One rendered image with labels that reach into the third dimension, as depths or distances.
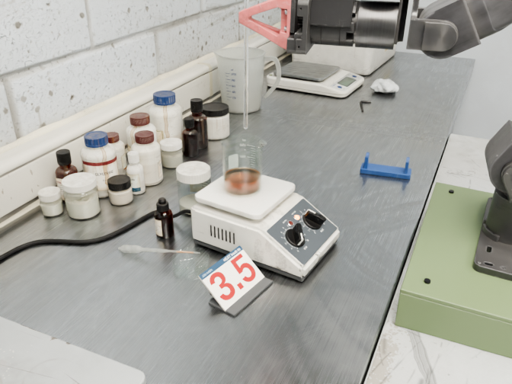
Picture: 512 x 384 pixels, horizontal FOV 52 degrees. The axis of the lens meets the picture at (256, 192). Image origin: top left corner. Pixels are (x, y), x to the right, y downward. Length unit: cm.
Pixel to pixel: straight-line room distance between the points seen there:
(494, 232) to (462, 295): 13
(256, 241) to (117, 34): 62
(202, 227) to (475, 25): 46
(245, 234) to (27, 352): 32
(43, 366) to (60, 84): 58
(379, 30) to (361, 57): 108
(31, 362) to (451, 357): 49
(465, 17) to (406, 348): 40
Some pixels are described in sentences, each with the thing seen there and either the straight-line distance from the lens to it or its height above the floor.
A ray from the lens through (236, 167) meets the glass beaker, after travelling 77.
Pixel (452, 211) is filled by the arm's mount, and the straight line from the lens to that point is 87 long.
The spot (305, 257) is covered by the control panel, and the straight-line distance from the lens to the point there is 76.
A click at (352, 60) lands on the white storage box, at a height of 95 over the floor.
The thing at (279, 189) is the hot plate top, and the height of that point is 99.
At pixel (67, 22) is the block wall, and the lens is 110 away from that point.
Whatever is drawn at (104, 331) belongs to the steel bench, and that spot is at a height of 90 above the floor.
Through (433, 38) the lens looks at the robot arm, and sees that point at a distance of 66.
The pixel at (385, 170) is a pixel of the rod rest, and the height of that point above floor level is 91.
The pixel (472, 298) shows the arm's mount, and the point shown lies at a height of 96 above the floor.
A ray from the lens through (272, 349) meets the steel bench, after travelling 67.
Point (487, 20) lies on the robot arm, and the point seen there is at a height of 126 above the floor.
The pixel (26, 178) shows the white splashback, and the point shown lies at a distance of 100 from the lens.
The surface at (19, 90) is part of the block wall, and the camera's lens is 102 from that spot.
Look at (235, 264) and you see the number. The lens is 75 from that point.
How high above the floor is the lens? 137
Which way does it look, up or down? 28 degrees down
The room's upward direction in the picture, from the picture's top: straight up
